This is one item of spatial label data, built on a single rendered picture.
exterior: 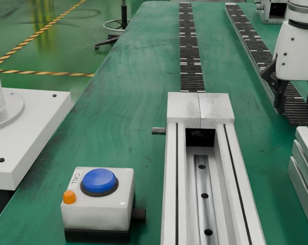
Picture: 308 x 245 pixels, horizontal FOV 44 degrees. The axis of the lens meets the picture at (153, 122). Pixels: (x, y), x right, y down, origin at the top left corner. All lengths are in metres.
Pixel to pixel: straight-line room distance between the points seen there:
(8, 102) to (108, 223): 0.38
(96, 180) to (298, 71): 0.42
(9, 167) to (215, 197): 0.30
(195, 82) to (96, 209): 0.46
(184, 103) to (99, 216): 0.23
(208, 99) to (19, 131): 0.32
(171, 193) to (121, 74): 0.58
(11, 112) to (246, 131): 0.43
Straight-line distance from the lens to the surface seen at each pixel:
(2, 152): 0.63
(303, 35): 0.70
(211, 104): 0.60
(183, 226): 0.39
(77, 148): 0.67
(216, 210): 0.47
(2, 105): 0.74
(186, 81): 0.83
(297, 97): 0.81
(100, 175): 0.47
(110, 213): 0.45
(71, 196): 0.46
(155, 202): 0.54
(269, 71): 0.72
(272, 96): 0.85
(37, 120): 0.70
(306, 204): 0.55
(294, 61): 0.71
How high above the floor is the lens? 1.14
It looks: 29 degrees down
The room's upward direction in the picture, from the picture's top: straight up
